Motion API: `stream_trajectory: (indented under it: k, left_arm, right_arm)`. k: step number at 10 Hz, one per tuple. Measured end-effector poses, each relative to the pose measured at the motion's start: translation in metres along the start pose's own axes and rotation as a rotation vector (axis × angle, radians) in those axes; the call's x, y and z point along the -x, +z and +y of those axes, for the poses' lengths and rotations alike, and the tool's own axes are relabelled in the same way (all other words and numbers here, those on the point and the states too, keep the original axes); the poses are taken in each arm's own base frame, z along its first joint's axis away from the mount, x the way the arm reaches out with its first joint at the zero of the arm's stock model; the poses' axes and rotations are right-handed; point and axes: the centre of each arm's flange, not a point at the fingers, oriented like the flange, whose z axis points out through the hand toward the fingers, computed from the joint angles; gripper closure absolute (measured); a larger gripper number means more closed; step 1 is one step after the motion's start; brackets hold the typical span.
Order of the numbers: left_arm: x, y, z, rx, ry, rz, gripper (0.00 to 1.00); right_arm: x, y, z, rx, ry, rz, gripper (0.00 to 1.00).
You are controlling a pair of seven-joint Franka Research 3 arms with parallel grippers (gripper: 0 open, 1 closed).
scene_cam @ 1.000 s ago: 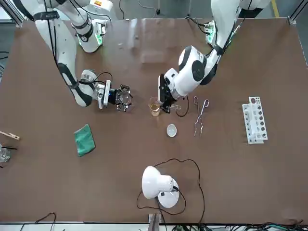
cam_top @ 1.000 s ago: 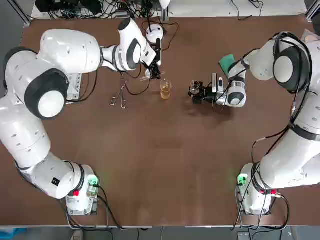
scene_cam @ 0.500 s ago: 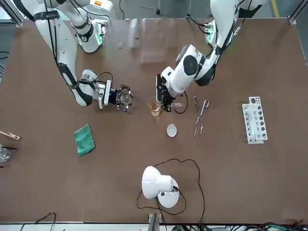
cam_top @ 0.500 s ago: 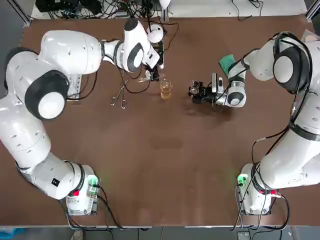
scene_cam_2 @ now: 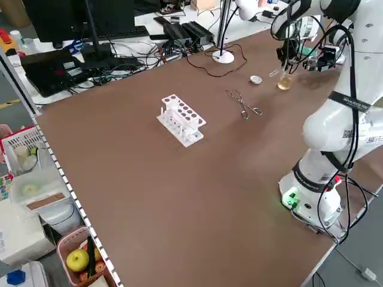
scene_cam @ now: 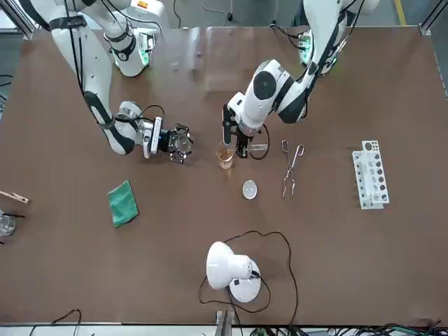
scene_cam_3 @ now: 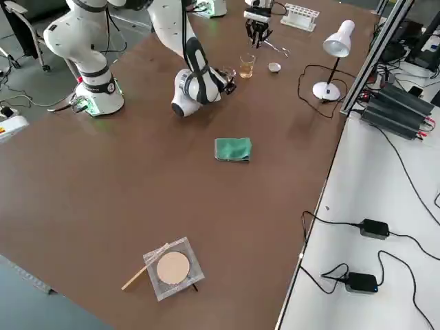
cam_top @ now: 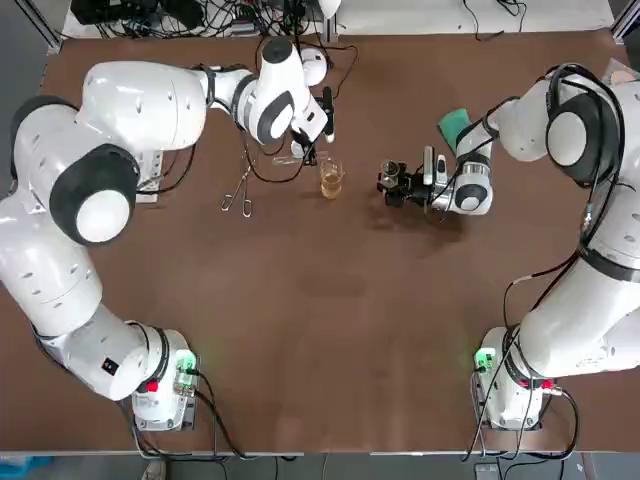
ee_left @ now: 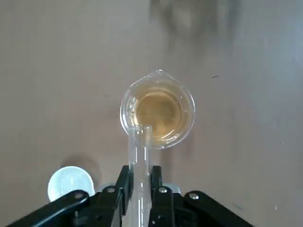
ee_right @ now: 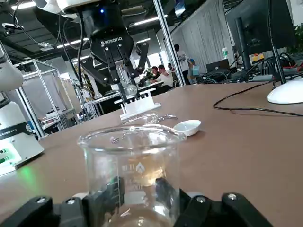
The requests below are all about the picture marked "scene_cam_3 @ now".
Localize folded green cloth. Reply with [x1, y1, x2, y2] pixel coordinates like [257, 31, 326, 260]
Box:
[214, 137, 253, 164]

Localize metal crucible tongs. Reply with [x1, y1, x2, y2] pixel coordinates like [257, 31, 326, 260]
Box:
[265, 38, 291, 58]

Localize wire gauze on tripod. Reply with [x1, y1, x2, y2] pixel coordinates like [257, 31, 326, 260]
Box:
[142, 236, 206, 303]

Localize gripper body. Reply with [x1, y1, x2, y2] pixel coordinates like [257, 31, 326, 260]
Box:
[218, 69, 232, 94]
[245, 16, 272, 30]

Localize black lamp cable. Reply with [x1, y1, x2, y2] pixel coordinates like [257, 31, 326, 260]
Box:
[297, 64, 355, 120]

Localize black power adapter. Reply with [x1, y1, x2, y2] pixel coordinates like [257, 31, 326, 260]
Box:
[344, 272, 379, 294]
[360, 219, 391, 239]

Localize black adapter cable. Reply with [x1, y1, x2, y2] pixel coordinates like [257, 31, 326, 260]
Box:
[321, 250, 436, 330]
[301, 210, 440, 262]

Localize white box with warning label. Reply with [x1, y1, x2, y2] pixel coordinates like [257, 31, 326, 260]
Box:
[0, 115, 29, 144]

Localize black power supply unit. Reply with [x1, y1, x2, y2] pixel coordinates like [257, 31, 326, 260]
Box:
[360, 99, 426, 140]
[376, 83, 436, 118]

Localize white desk lamp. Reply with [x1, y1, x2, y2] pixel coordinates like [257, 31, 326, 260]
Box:
[311, 19, 355, 102]

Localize black computer monitor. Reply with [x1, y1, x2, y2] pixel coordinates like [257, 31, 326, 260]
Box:
[404, 0, 440, 72]

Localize white test tube rack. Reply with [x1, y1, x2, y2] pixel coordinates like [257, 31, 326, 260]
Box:
[280, 2, 320, 32]

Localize wooden test tube clamp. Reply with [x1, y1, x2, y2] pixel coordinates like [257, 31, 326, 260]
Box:
[121, 243, 170, 292]

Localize aluminium frame post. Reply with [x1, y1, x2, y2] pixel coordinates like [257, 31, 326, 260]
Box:
[340, 0, 413, 116]

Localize glass beaker with amber liquid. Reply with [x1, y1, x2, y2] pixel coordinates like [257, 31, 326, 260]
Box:
[239, 54, 256, 79]

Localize black office chair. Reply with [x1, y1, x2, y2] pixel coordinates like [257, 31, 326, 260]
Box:
[0, 0, 52, 73]

